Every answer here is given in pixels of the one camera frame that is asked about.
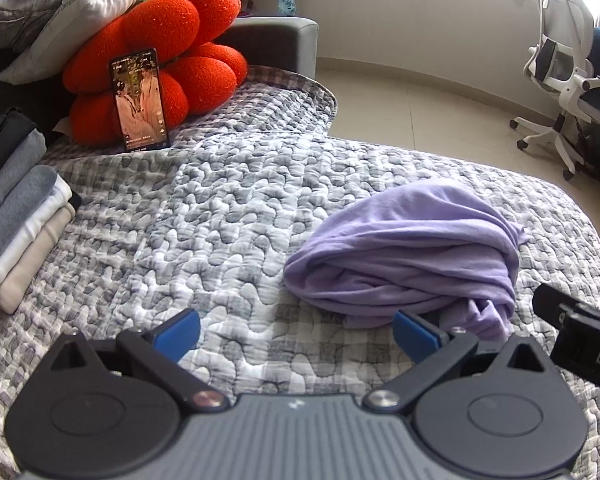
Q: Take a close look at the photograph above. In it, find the light grey folded sweatshirt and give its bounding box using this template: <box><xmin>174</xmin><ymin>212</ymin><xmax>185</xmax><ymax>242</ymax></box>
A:
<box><xmin>0</xmin><ymin>127</ymin><xmax>48</xmax><ymax>221</ymax></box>

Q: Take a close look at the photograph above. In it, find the red flower-shaped pillow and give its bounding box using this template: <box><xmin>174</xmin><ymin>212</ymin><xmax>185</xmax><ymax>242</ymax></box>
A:
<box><xmin>61</xmin><ymin>0</ymin><xmax>249</xmax><ymax>150</ymax></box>

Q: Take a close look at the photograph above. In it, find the lavender garment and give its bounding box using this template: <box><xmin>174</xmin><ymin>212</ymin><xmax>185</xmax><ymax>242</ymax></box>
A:
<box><xmin>283</xmin><ymin>178</ymin><xmax>527</xmax><ymax>343</ymax></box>

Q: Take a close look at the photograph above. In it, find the white grey pillow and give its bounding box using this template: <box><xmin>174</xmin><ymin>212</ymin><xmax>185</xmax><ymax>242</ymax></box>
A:
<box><xmin>0</xmin><ymin>0</ymin><xmax>212</xmax><ymax>86</ymax></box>

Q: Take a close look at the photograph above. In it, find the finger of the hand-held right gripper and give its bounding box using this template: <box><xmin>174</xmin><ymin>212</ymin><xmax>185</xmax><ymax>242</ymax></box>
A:
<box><xmin>532</xmin><ymin>283</ymin><xmax>588</xmax><ymax>332</ymax></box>

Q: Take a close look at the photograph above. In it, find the grey checkered quilted blanket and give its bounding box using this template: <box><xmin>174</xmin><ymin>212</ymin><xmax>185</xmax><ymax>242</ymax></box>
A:
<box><xmin>0</xmin><ymin>62</ymin><xmax>600</xmax><ymax>480</ymax></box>

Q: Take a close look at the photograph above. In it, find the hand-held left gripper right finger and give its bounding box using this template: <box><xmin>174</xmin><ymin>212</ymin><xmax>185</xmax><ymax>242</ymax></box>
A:
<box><xmin>362</xmin><ymin>309</ymin><xmax>551</xmax><ymax>416</ymax></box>

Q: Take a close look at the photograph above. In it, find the grey sofa armrest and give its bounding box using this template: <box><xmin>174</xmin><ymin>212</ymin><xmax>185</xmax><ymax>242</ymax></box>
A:
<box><xmin>0</xmin><ymin>16</ymin><xmax>320</xmax><ymax>141</ymax></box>

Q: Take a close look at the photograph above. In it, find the white folded garment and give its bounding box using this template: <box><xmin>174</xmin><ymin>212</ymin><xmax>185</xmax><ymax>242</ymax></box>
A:
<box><xmin>0</xmin><ymin>175</ymin><xmax>73</xmax><ymax>293</ymax></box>

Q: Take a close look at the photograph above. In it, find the beige folded garment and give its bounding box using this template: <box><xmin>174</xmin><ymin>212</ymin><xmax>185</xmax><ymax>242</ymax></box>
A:
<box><xmin>0</xmin><ymin>202</ymin><xmax>77</xmax><ymax>315</ymax></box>

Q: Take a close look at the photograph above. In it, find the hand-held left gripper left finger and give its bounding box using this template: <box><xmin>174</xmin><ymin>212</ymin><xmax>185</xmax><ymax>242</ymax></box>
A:
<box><xmin>47</xmin><ymin>308</ymin><xmax>231</xmax><ymax>414</ymax></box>

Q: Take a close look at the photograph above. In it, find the white office chair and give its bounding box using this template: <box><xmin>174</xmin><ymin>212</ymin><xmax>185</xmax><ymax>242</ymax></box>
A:
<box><xmin>510</xmin><ymin>0</ymin><xmax>600</xmax><ymax>181</ymax></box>

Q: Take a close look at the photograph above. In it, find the grey quilted bag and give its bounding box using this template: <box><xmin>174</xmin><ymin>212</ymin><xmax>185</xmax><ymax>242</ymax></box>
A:
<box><xmin>0</xmin><ymin>0</ymin><xmax>96</xmax><ymax>56</ymax></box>

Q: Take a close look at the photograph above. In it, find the smartphone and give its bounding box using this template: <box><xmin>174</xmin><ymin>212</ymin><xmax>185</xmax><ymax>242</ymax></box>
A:
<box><xmin>108</xmin><ymin>48</ymin><xmax>173</xmax><ymax>153</ymax></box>

